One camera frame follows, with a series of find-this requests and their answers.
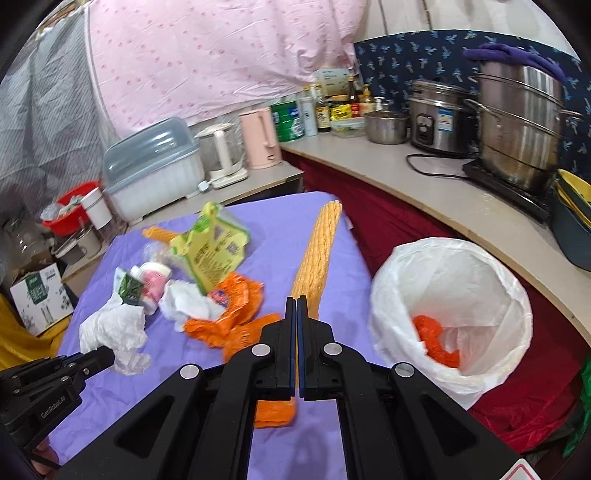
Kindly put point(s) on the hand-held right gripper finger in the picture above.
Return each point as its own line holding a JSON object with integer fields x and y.
{"x": 292, "y": 346}
{"x": 301, "y": 346}

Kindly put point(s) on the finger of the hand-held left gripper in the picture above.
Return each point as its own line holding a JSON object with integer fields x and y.
{"x": 97, "y": 360}

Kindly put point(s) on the white tissue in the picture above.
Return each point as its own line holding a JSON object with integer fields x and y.
{"x": 111, "y": 330}
{"x": 189, "y": 304}

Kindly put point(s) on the orange plastic bag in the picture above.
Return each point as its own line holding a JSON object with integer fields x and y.
{"x": 235, "y": 314}

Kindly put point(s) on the green drink carton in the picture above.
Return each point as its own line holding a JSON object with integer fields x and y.
{"x": 129, "y": 288}

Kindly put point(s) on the long yellow foam net sleeve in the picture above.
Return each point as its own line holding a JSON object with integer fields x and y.
{"x": 318, "y": 258}

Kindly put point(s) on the white pink paper cup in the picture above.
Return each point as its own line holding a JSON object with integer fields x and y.
{"x": 154, "y": 281}

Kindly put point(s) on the clear plastic wrap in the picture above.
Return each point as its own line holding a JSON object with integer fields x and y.
{"x": 157, "y": 254}

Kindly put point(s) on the yellow green packaging bag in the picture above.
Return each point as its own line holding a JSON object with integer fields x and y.
{"x": 210, "y": 249}

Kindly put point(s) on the orange plastic scrap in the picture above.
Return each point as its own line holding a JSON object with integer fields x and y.
{"x": 434, "y": 339}

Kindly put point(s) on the orange sponge cloth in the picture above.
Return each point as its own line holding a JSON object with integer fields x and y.
{"x": 159, "y": 233}

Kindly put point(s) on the white plastic bin bag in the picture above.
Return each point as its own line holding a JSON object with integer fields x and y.
{"x": 489, "y": 286}

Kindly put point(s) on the yellow cloth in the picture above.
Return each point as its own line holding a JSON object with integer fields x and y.
{"x": 23, "y": 341}

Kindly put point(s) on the white printed cardboard box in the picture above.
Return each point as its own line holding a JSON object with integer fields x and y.
{"x": 39, "y": 300}

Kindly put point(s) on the purple tablecloth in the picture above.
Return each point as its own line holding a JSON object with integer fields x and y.
{"x": 277, "y": 258}

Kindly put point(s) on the clear glass jar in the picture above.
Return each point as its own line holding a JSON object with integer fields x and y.
{"x": 21, "y": 244}

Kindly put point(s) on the white canister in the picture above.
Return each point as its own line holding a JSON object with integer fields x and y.
{"x": 98, "y": 207}

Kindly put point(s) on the red plastic basin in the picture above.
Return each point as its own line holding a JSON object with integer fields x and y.
{"x": 69, "y": 210}

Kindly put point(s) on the dark red curtain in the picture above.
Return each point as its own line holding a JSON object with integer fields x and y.
{"x": 392, "y": 212}

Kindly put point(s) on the white power plug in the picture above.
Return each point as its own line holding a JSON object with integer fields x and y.
{"x": 205, "y": 185}

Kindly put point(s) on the dish box with blue-grey lid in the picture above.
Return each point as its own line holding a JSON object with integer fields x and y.
{"x": 152, "y": 170}

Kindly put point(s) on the white glass electric kettle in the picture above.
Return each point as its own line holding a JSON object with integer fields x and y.
{"x": 221, "y": 152}

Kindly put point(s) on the pink electric kettle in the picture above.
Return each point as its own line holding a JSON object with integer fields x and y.
{"x": 258, "y": 138}

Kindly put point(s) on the green tin can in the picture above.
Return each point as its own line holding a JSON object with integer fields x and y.
{"x": 288, "y": 122}

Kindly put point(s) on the white blue bottle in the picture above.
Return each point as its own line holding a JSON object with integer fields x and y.
{"x": 308, "y": 115}

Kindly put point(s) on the dark sauce bottle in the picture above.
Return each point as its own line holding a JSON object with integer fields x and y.
{"x": 323, "y": 115}

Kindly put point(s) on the small steel pot with lid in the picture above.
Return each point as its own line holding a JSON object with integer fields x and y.
{"x": 385, "y": 127}

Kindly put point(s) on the yellow jar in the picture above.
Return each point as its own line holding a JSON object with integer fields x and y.
{"x": 340, "y": 112}

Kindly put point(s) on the grey checked cloth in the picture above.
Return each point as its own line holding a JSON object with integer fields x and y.
{"x": 46, "y": 120}

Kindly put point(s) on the red label sauce bottle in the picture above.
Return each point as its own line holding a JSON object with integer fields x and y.
{"x": 354, "y": 99}

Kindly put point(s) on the small brown bottle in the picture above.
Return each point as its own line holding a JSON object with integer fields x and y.
{"x": 367, "y": 101}

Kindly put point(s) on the black induction cooker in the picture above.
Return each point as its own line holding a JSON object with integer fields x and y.
{"x": 508, "y": 189}

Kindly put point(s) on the steel rice cooker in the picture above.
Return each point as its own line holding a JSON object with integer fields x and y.
{"x": 438, "y": 120}

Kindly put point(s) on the white green carton box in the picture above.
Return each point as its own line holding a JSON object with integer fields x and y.
{"x": 333, "y": 83}

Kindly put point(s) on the green plastic bag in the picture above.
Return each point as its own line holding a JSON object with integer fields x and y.
{"x": 581, "y": 415}

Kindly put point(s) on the stack of yellow teal basins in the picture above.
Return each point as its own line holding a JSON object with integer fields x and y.
{"x": 572, "y": 221}

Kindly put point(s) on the pink dotted sheet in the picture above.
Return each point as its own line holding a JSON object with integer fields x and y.
{"x": 207, "y": 55}

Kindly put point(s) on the navy floral cloth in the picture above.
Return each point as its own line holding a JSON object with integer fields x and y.
{"x": 415, "y": 55}

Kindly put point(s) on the large steel steamer pot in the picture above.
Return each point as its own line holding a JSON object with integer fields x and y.
{"x": 521, "y": 124}

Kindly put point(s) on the purple cloth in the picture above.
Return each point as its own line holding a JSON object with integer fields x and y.
{"x": 512, "y": 55}

